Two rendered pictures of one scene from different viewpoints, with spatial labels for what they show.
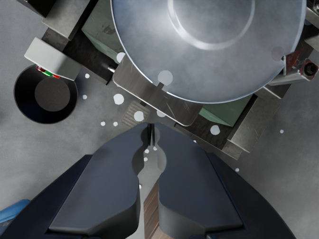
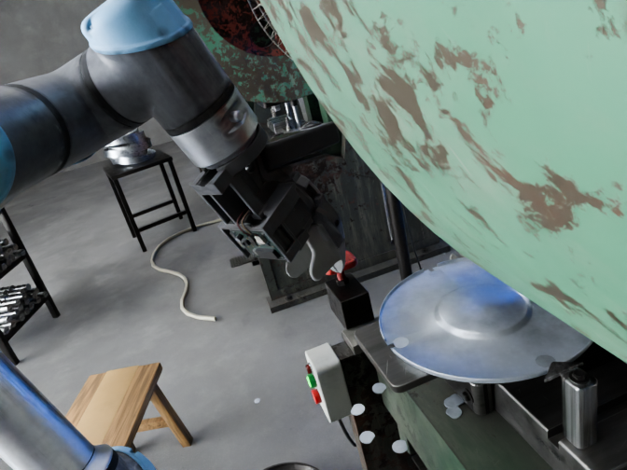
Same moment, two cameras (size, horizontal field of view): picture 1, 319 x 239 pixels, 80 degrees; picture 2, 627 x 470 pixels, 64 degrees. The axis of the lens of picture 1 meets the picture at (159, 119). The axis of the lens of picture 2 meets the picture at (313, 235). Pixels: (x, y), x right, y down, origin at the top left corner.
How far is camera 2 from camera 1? 0.57 m
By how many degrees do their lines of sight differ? 74
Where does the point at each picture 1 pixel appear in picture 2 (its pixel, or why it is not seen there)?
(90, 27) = not seen: hidden behind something
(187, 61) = (430, 338)
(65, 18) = not seen: hidden behind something
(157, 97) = (382, 353)
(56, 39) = (343, 350)
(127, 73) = (369, 331)
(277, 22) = (555, 337)
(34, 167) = not seen: outside the picture
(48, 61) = (320, 360)
